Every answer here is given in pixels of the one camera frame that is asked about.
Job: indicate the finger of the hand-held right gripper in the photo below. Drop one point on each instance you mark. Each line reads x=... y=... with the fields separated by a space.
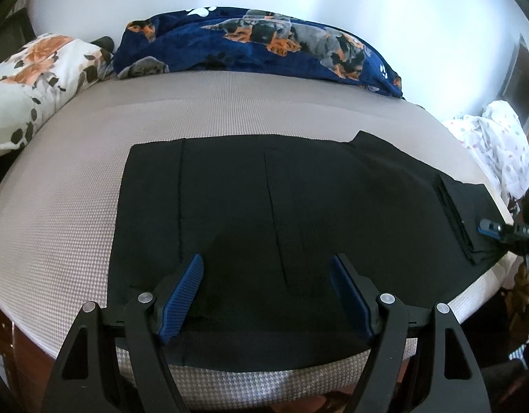
x=490 y=227

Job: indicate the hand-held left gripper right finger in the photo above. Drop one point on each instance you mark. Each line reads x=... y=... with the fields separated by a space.
x=348 y=297

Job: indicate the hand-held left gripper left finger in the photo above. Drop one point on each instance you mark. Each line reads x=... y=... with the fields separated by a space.
x=183 y=297

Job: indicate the black pants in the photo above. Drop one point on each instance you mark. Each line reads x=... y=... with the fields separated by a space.
x=269 y=206

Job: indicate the white dotted cloth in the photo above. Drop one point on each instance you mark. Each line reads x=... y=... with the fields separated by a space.
x=501 y=146

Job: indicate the bed with houndstooth sheet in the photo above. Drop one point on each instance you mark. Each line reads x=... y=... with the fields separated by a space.
x=66 y=206

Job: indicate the grey framed window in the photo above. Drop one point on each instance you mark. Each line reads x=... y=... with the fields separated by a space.
x=522 y=81

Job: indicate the blue dog print blanket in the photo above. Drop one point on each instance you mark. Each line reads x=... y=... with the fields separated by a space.
x=183 y=47

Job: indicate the black rounded object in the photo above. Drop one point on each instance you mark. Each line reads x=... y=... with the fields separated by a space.
x=103 y=43

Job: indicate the white floral pillow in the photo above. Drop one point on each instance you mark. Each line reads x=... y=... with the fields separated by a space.
x=32 y=77

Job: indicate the black mesh panel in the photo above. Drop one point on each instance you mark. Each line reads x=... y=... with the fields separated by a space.
x=15 y=26

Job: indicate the brown wooden bed frame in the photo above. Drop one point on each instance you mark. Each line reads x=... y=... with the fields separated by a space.
x=19 y=352

